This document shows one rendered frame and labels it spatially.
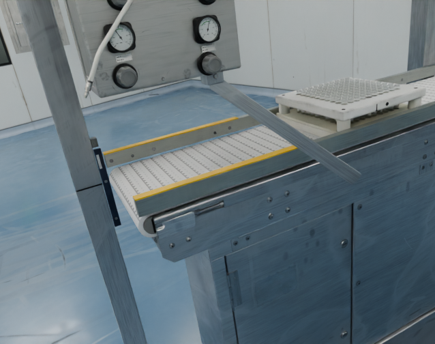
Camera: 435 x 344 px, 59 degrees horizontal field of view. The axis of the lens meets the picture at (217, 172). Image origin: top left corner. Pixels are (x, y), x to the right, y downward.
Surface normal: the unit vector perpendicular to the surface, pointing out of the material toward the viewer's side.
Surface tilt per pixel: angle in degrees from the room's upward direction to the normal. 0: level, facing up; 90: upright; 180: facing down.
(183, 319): 0
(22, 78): 90
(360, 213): 90
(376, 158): 90
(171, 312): 0
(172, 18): 90
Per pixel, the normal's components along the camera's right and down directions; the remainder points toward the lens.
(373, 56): -0.78, 0.34
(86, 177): 0.44, 0.31
